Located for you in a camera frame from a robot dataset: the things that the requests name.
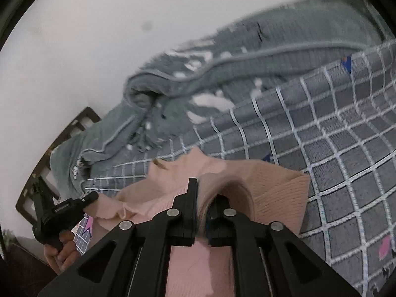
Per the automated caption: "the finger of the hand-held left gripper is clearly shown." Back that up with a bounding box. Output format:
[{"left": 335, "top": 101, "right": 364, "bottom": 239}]
[{"left": 79, "top": 191, "right": 100, "bottom": 214}]

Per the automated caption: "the dark wooden headboard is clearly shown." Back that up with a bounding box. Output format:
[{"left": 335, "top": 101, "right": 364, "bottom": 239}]
[{"left": 15, "top": 107, "right": 101, "bottom": 224}]

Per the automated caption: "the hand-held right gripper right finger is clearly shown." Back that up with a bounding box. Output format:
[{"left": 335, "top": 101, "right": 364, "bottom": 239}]
[{"left": 206, "top": 193, "right": 362, "bottom": 297}]

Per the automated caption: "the pink knit sweater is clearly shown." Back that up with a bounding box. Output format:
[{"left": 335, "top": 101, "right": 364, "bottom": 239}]
[{"left": 83, "top": 147, "right": 310, "bottom": 297}]

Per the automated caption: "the grey checked blanket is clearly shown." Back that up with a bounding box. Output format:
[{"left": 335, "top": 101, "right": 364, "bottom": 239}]
[{"left": 73, "top": 39, "right": 396, "bottom": 297}]

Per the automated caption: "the grey-green printed quilt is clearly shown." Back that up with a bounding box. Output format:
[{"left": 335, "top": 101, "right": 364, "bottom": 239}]
[{"left": 49, "top": 0, "right": 391, "bottom": 196}]

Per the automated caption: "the person's left hand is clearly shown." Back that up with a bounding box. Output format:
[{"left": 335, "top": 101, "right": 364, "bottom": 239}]
[{"left": 43, "top": 229, "right": 81, "bottom": 275}]

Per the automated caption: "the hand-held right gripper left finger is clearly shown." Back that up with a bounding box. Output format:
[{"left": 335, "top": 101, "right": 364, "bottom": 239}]
[{"left": 37, "top": 177, "right": 198, "bottom": 297}]

